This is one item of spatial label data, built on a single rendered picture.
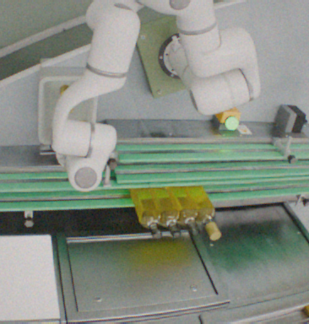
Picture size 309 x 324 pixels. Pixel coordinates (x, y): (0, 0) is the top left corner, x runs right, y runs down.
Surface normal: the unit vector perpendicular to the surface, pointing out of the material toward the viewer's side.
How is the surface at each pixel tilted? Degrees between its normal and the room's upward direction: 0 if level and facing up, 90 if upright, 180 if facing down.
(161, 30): 3
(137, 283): 90
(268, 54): 0
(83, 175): 17
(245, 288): 90
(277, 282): 90
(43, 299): 90
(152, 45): 3
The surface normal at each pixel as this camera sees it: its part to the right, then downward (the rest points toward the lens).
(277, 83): 0.26, 0.57
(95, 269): 0.15, -0.82
